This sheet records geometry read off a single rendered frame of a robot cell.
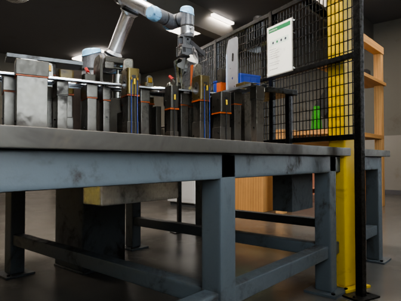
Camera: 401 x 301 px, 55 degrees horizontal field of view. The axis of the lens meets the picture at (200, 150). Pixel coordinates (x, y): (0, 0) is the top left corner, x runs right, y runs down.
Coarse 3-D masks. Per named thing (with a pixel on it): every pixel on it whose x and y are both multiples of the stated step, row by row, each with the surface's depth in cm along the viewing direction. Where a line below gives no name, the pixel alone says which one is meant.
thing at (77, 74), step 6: (78, 72) 198; (78, 78) 198; (78, 90) 199; (78, 96) 199; (72, 102) 197; (78, 102) 199; (72, 108) 197; (78, 108) 198; (72, 114) 197; (78, 114) 198; (78, 120) 198; (78, 126) 198
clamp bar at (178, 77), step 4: (176, 60) 223; (180, 60) 221; (176, 64) 222; (176, 68) 222; (180, 68) 223; (176, 72) 221; (180, 72) 223; (176, 76) 221; (180, 76) 223; (176, 80) 221; (180, 80) 223; (180, 84) 223
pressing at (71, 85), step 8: (0, 72) 155; (8, 72) 157; (0, 80) 172; (56, 80) 174; (64, 80) 174; (72, 80) 169; (80, 80) 171; (88, 80) 174; (80, 88) 189; (112, 88) 194; (120, 88) 194; (144, 88) 194; (152, 88) 194; (160, 88) 189; (160, 96) 212
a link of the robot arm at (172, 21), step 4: (168, 12) 209; (172, 16) 210; (176, 16) 210; (172, 20) 210; (176, 20) 210; (168, 24) 210; (172, 24) 212; (176, 24) 211; (168, 28) 216; (172, 28) 215; (176, 28) 215
